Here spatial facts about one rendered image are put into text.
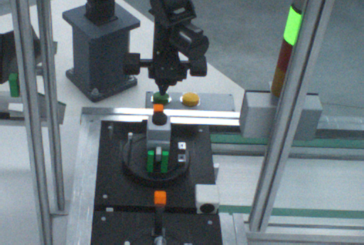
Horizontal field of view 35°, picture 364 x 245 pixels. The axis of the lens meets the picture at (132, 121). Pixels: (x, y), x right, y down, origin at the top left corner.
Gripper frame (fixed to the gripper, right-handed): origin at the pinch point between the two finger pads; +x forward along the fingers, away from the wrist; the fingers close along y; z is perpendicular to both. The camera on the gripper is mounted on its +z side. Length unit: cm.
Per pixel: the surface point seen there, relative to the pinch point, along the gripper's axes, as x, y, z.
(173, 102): 5.5, 2.6, 0.4
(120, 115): 5.7, -9.7, 5.3
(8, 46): -33, -25, 35
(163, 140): -4.1, -0.8, 23.8
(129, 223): 4.7, -7.2, 37.3
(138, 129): 4.5, -5.6, 11.3
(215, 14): 100, 43, -201
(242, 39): 101, 56, -175
